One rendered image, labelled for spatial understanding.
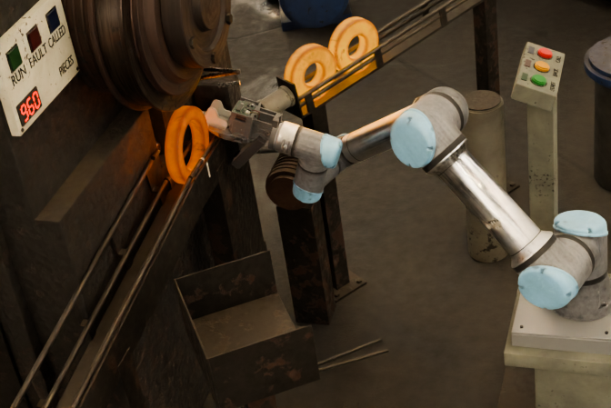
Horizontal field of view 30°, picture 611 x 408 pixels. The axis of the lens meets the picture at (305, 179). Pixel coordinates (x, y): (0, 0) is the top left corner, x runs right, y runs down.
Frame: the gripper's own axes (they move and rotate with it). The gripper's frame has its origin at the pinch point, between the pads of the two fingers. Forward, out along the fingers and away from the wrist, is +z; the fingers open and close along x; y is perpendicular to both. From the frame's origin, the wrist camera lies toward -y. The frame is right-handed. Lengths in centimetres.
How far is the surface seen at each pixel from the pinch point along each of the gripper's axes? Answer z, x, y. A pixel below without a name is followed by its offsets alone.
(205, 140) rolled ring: -4.1, 6.4, -1.1
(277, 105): -14.8, -19.1, -3.0
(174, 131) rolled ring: 0.2, 17.9, 7.5
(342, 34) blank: -24.1, -39.4, 10.5
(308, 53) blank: -18.0, -29.9, 8.0
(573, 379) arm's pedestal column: -103, 18, -26
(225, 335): -29, 59, -6
